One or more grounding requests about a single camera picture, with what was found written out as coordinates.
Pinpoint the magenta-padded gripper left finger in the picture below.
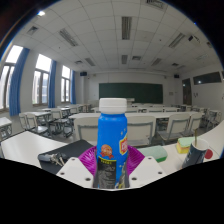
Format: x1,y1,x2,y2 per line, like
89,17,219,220
56,145,99,189

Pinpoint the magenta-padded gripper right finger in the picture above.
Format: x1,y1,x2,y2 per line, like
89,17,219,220
126,145,167,189

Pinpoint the blue white-capped drink bottle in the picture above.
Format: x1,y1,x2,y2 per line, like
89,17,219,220
92,97,131,190

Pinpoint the light green sponge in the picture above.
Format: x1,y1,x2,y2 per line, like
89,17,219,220
137,144,169,164

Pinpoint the bunch of keys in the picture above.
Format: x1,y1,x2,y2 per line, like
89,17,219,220
37,151,68,167

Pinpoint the group of classroom chairs and desks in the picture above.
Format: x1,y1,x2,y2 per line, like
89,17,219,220
18,102,223,148

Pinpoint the yellow and green sponge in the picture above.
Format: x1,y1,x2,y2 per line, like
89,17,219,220
175,136,198,155

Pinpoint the thin yellow stick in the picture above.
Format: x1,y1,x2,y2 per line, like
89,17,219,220
193,128,199,148

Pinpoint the flat round red coaster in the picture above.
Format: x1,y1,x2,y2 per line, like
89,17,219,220
203,148,214,160

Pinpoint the dark green chalkboard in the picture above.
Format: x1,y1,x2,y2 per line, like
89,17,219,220
98,82,164,105

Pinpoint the blue curtain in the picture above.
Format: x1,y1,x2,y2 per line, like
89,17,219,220
47,59,58,109
70,69,77,105
8,47,31,117

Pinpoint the dark door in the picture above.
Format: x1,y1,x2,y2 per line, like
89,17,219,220
181,77,193,106

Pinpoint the tall window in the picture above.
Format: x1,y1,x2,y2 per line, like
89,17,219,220
60,64,72,104
0,44,25,112
31,53,53,106

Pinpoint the white ceiling projector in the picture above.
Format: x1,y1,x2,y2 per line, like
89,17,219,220
187,34,202,46

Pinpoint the group of ceiling lights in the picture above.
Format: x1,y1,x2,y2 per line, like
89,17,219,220
25,0,188,68

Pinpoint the long dark wall window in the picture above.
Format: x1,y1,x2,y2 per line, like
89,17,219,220
192,71,223,86

